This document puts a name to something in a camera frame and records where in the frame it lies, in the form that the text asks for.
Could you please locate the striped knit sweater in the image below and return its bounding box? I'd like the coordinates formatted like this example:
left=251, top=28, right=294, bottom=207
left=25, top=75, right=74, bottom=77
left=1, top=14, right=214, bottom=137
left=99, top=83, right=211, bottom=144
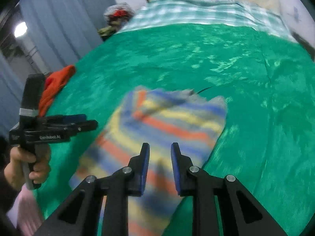
left=69, top=86, right=227, bottom=235

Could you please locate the clothes pile beside bed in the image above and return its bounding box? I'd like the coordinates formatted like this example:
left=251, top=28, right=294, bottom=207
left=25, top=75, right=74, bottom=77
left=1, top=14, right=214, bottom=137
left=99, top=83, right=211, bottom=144
left=98, top=2, right=135, bottom=41

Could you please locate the person's left hand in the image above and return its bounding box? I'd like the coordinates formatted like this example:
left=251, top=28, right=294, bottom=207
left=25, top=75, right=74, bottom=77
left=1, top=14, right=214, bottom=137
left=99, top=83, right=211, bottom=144
left=4, top=145, right=51, bottom=191

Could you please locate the orange red garment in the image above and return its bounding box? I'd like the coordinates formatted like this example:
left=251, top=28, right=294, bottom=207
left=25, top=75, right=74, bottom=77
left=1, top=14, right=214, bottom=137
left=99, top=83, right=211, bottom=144
left=39, top=65, right=76, bottom=117

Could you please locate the dark window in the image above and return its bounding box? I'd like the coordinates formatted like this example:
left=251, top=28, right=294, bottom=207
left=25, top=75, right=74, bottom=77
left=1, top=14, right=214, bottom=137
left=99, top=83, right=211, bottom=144
left=1, top=5, right=50, bottom=81

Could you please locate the blue grey curtain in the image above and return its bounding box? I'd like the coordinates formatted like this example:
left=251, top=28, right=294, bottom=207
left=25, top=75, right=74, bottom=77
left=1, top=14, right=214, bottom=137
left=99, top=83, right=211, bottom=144
left=1, top=0, right=115, bottom=136

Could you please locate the green floral bedspread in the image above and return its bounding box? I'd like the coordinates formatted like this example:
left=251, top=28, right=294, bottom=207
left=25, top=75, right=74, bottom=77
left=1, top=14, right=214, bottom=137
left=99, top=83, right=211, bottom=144
left=35, top=24, right=314, bottom=235

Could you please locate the green checked bed sheet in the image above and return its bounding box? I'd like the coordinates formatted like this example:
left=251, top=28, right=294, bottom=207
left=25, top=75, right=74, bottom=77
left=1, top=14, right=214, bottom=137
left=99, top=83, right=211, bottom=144
left=120, top=0, right=296, bottom=43

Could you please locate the dark bedside table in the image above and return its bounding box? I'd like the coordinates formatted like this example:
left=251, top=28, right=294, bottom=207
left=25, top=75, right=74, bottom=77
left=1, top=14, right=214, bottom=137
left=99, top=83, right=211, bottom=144
left=292, top=31, right=315, bottom=61

